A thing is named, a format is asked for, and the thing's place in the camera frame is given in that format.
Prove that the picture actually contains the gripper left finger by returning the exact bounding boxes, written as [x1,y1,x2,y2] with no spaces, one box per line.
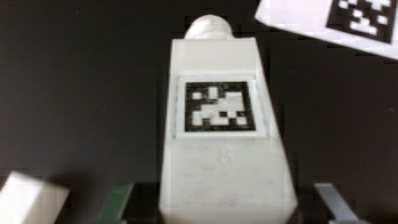
[94,182,161,224]

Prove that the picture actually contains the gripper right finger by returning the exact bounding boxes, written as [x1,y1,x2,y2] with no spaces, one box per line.
[291,183,371,224]

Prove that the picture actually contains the white table leg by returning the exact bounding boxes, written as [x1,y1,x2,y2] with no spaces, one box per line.
[158,15,296,224]

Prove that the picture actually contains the white U-shaped obstacle fence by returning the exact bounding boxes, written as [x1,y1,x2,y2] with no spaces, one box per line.
[0,171,69,224]

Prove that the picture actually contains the white marker base plate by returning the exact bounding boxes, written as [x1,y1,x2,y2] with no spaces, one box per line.
[254,0,398,60]

